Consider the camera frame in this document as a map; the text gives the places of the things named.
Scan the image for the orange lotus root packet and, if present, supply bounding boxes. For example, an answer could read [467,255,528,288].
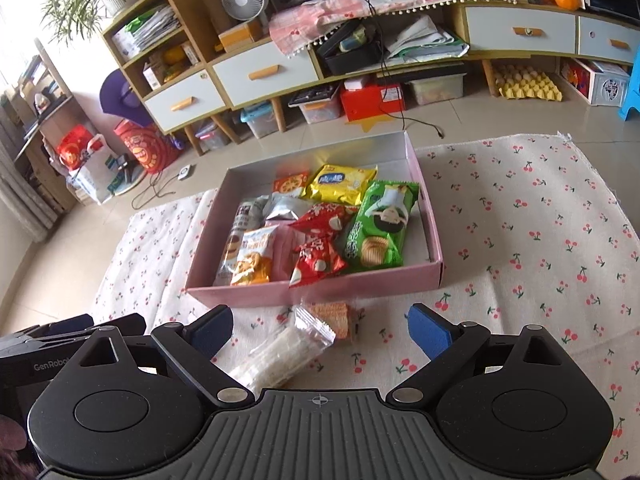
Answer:
[230,226,278,286]

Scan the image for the clear white cake packet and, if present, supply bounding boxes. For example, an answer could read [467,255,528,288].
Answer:
[229,304,336,396]

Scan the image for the red snack packet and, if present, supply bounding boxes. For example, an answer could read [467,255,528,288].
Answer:
[288,236,347,287]
[288,203,358,235]

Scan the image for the silver foil packet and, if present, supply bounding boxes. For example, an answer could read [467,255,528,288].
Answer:
[262,193,314,221]

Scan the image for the yellow biscuit packet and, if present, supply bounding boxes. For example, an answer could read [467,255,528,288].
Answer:
[303,164,378,206]

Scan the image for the orange wafer packet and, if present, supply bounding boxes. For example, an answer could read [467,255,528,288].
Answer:
[309,302,356,342]

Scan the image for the green chips packet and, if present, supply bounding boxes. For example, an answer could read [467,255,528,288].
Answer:
[343,180,420,272]

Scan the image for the pink snack packet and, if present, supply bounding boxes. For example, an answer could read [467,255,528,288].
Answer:
[271,224,304,282]

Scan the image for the chocolate pastry white packet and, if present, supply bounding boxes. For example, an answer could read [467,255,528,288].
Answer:
[214,195,269,286]

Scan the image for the white shopping bag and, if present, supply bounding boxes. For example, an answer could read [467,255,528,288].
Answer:
[70,134,118,205]

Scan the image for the pink cardboard box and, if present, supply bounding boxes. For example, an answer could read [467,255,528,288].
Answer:
[186,131,444,308]

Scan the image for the red drum bag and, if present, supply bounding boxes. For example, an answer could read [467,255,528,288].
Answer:
[114,119,180,174]

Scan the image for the blue lid storage bin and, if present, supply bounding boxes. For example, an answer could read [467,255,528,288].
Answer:
[240,101,279,139]

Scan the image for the red box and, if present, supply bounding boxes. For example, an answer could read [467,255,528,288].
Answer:
[340,84,406,122]

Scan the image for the purple hat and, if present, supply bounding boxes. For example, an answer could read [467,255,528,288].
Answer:
[99,70,153,127]

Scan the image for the yellow egg tray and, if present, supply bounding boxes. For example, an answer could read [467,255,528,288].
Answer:
[495,64,563,102]

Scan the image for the clear storage bin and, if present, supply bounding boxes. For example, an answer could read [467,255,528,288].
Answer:
[288,82,343,125]

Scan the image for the white patterned box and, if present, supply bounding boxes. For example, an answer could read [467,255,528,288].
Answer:
[560,58,630,107]

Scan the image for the blue plastic stool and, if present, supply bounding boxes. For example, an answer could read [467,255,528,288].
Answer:
[618,55,640,122]

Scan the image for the wooden shelf cabinet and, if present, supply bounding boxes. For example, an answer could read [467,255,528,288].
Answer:
[102,0,322,154]

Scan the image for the black storage box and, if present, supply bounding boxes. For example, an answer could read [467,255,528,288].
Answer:
[316,20,383,76]

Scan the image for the wooden tv cabinet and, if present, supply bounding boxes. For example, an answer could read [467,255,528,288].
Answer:
[300,0,639,82]

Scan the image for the pink cherry cover cloth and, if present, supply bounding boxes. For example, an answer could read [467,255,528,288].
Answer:
[269,0,506,56]

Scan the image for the black power cable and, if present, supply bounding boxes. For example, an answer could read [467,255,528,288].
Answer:
[335,0,445,140]

